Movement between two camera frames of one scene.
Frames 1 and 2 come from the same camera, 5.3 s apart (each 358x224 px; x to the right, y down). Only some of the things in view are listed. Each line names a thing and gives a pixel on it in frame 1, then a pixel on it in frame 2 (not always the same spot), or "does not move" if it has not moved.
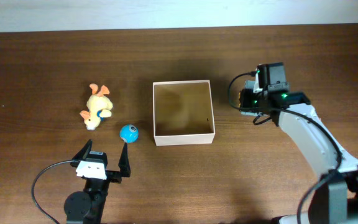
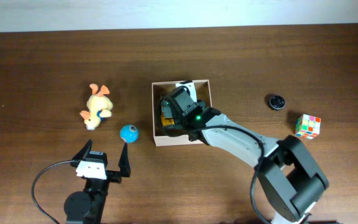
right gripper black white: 244,102 -> 177,121
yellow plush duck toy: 99,106 does not move
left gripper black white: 115,177 does not move
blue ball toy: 128,133 does not move
